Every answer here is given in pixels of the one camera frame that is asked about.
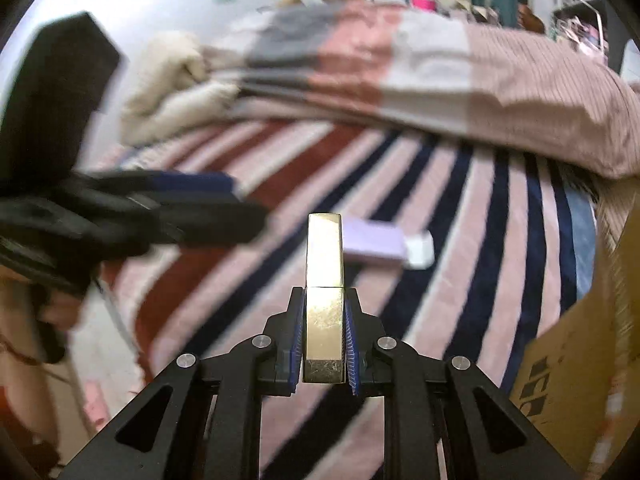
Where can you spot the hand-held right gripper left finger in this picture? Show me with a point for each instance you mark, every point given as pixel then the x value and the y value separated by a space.
pixel 295 345

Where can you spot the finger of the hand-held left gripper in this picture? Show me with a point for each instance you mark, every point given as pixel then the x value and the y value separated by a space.
pixel 215 227
pixel 190 185

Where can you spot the large brown plush toy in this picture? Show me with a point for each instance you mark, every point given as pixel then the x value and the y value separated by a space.
pixel 531 19

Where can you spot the dark bookshelf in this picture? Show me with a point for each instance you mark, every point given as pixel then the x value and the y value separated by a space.
pixel 585 15

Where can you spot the striped fleece blanket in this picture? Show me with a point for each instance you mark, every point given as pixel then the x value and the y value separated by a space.
pixel 425 185

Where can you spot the cream fleece blanket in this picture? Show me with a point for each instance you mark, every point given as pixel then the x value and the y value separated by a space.
pixel 165 85

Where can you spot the person's left hand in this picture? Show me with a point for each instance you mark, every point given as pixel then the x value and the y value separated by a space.
pixel 65 305

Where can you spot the purple carton with white flap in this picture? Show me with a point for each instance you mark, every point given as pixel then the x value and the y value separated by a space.
pixel 372 240

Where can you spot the printed bed sheet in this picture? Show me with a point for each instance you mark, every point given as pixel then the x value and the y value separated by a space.
pixel 582 240

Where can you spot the gold rectangular case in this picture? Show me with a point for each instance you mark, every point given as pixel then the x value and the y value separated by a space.
pixel 325 310

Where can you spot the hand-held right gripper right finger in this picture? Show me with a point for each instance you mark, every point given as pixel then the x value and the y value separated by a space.
pixel 352 345

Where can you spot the folded striped quilt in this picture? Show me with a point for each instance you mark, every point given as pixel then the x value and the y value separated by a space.
pixel 450 70

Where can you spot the person's left forearm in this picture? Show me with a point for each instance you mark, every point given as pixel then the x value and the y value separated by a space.
pixel 22 350

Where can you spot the brown cardboard box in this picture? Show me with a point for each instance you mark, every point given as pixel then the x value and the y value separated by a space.
pixel 575 360

